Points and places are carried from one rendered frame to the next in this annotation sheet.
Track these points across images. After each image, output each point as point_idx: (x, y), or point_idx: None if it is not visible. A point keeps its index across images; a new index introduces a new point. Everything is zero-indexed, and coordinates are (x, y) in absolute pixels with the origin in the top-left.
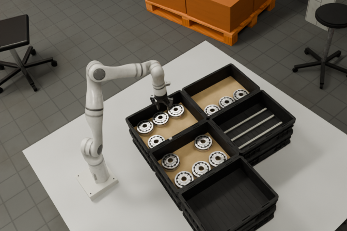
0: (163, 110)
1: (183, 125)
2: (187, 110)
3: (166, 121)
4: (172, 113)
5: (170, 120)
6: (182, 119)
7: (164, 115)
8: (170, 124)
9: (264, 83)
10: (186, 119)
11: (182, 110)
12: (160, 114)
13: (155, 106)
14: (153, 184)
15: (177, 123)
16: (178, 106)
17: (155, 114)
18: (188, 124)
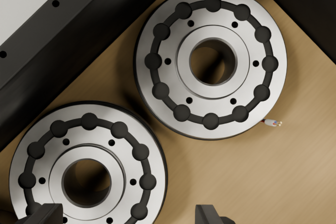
0: (87, 61)
1: (287, 188)
2: (288, 27)
3: (156, 216)
4: (191, 107)
5: (174, 151)
6: (266, 131)
7: (125, 149)
8: (180, 195)
9: None
10: (298, 121)
11: (268, 60)
12: (83, 150)
13: (1, 110)
14: None
15: (241, 174)
16: (226, 18)
17: (24, 145)
18: (328, 165)
